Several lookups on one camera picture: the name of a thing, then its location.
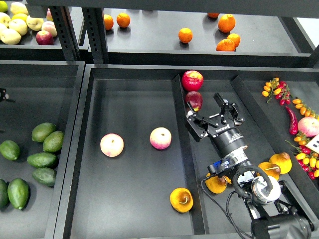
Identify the yellow pear under gripper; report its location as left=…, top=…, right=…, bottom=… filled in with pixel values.
left=258, top=162, right=281, bottom=181

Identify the black left tray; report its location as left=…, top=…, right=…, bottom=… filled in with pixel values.
left=0, top=61, right=84, bottom=239

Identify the white label card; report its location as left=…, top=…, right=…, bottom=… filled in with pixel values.
left=306, top=134, right=319, bottom=153

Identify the black middle tray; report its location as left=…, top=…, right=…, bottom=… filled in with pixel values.
left=54, top=65, right=319, bottom=239

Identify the black shelf upright left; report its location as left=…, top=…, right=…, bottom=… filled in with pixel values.
left=49, top=6, right=80, bottom=61

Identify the red chili pepper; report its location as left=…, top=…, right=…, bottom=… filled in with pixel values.
left=285, top=106, right=298, bottom=135

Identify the pale yellow pear top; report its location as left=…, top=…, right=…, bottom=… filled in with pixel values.
left=10, top=1, right=29, bottom=15

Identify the green lime-like avocado far left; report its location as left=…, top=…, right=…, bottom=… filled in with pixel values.
left=0, top=140, right=20, bottom=161

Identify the red apple on shelf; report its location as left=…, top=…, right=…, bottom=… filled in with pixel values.
left=36, top=30, right=54, bottom=45

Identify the orange on shelf top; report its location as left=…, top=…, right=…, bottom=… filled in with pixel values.
left=207, top=12, right=220, bottom=18

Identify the green avocado top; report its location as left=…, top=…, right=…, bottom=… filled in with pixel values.
left=31, top=122, right=56, bottom=142

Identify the orange on shelf right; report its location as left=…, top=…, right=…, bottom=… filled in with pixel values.
left=227, top=33, right=241, bottom=48

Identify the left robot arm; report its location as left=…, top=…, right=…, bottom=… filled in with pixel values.
left=0, top=88, right=15, bottom=103

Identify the cherry tomato bunch top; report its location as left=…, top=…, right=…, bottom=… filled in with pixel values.
left=262, top=77, right=291, bottom=106

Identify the orange tomato bunch middle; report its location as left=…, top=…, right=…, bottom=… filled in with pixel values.
left=292, top=98, right=319, bottom=119

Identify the black shelf upright post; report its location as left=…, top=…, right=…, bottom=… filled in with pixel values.
left=82, top=7, right=109, bottom=64

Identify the large orange on shelf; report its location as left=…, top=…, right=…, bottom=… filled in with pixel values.
left=218, top=14, right=236, bottom=33

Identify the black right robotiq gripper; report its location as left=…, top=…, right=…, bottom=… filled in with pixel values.
left=186, top=93, right=248, bottom=157

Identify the cherry tomato bunch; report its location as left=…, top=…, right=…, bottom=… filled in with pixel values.
left=286, top=132, right=319, bottom=180
left=262, top=77, right=291, bottom=106

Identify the orange on shelf centre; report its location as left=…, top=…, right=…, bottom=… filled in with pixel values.
left=178, top=28, right=193, bottom=44

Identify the orange on shelf front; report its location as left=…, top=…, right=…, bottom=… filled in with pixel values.
left=216, top=39, right=236, bottom=51

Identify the black tray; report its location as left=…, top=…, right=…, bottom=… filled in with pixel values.
left=0, top=61, right=84, bottom=239
left=54, top=65, right=319, bottom=239

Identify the pale peach on shelf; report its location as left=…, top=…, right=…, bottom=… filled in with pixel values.
left=41, top=21, right=57, bottom=38

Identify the yellow apple on shelf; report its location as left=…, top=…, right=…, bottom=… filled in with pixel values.
left=26, top=15, right=44, bottom=31

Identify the pink apple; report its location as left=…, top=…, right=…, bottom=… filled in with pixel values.
left=298, top=117, right=319, bottom=137
left=100, top=133, right=124, bottom=157
left=150, top=127, right=171, bottom=150

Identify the dark red apple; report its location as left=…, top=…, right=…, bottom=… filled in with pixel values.
left=185, top=91, right=203, bottom=112

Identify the cherry tomato bunch bottom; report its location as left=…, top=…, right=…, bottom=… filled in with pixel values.
left=286, top=132, right=319, bottom=180

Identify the pale yellow apple middle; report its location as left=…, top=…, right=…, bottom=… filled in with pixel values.
left=8, top=19, right=28, bottom=36

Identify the orange on shelf left edge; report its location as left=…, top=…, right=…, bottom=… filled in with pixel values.
left=103, top=14, right=114, bottom=30

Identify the pink apple centre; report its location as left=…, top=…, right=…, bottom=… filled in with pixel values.
left=150, top=127, right=171, bottom=150

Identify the pink apple far right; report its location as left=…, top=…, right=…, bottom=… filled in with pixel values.
left=298, top=117, right=319, bottom=137

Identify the bright red apple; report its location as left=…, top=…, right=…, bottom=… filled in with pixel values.
left=181, top=70, right=204, bottom=92

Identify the dark green avocado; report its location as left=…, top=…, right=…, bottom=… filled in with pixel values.
left=7, top=178, right=29, bottom=210

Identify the pink apple left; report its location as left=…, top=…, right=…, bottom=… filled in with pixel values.
left=100, top=133, right=124, bottom=157

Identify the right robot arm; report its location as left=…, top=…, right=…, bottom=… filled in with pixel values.
left=185, top=93, right=319, bottom=239

